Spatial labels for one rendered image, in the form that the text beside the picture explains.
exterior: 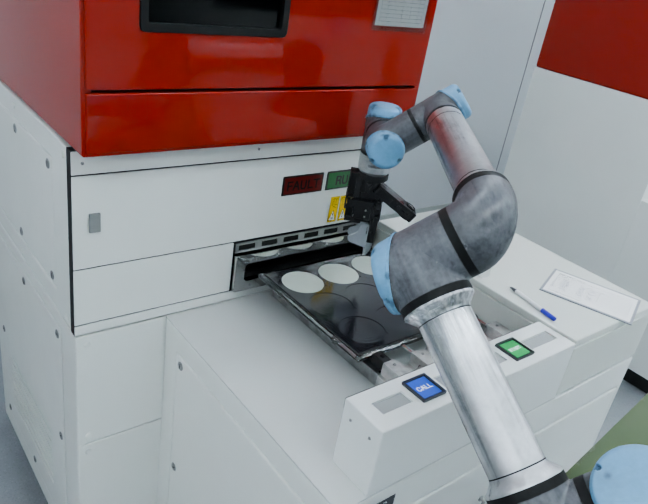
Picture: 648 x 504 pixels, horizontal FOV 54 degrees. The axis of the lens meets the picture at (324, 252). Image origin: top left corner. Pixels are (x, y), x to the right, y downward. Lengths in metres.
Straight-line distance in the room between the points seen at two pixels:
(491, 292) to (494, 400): 0.62
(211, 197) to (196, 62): 0.31
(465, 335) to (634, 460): 0.26
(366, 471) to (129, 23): 0.83
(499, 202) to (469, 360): 0.24
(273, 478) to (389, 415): 0.28
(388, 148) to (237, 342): 0.52
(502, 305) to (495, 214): 0.57
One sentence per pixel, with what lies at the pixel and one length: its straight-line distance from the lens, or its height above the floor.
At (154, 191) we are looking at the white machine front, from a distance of 1.33.
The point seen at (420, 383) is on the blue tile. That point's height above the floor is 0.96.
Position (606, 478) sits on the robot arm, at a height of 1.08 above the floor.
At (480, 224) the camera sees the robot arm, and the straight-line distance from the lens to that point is 0.96.
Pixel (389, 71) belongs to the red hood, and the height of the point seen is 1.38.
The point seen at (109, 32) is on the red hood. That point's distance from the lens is 1.16.
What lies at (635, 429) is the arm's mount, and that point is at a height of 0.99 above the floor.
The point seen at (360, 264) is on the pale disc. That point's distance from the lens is 1.64.
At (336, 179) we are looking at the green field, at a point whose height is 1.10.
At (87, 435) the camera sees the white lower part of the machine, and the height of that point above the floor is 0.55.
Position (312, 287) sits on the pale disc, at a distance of 1.49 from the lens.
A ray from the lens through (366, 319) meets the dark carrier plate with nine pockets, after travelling 1.41.
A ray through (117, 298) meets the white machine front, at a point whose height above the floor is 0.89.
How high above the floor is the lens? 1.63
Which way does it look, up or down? 26 degrees down
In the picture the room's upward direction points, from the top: 10 degrees clockwise
